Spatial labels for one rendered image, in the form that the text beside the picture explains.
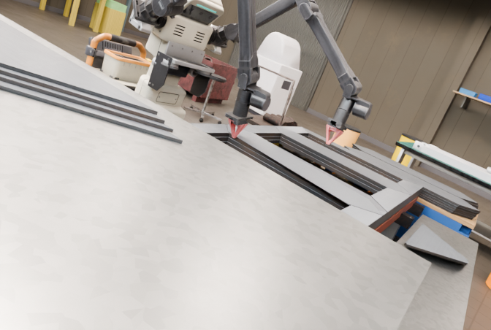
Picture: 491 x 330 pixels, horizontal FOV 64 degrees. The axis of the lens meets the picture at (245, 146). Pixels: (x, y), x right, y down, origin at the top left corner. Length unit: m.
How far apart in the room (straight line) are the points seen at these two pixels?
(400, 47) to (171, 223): 9.42
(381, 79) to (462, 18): 1.98
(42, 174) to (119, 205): 0.08
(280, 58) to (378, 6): 3.83
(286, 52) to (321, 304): 6.77
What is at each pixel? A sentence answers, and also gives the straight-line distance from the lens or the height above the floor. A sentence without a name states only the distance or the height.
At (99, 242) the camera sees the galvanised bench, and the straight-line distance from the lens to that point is 0.34.
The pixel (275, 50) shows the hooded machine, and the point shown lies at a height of 1.19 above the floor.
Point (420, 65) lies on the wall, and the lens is 9.50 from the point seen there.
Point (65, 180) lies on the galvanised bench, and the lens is 0.42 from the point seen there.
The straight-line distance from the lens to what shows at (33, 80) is 0.67.
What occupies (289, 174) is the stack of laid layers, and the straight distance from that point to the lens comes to 1.44.
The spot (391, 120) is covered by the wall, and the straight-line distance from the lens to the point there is 9.50.
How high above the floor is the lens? 1.24
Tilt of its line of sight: 15 degrees down
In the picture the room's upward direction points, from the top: 21 degrees clockwise
